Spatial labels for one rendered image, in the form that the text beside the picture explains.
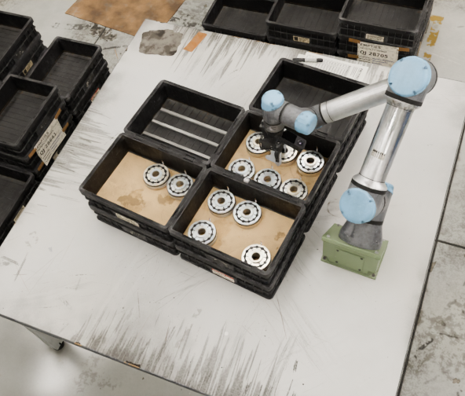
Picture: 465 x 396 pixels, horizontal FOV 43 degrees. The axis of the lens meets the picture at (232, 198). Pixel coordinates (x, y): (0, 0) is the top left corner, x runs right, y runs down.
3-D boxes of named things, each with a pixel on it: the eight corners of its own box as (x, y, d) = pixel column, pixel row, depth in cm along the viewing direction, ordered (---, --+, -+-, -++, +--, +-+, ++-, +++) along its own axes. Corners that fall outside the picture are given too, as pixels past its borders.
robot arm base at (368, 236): (378, 239, 214) (386, 214, 211) (383, 254, 199) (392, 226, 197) (337, 229, 215) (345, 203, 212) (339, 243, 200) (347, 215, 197)
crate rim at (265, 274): (307, 208, 207) (307, 205, 205) (268, 280, 194) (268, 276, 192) (209, 169, 220) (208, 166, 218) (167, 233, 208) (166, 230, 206)
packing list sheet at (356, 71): (369, 64, 266) (370, 64, 265) (356, 102, 255) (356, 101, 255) (300, 50, 275) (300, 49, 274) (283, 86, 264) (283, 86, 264)
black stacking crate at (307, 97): (369, 105, 240) (372, 86, 230) (340, 159, 227) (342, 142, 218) (282, 77, 253) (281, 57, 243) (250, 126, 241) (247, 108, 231)
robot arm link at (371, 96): (437, 55, 191) (302, 106, 215) (430, 53, 181) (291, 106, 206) (448, 89, 191) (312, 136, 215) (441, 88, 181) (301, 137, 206)
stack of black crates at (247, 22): (284, 31, 361) (283, 1, 341) (268, 66, 347) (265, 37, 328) (224, 20, 372) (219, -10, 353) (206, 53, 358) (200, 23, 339)
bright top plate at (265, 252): (274, 249, 206) (274, 248, 205) (265, 274, 201) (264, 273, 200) (247, 241, 208) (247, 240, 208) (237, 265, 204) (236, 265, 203)
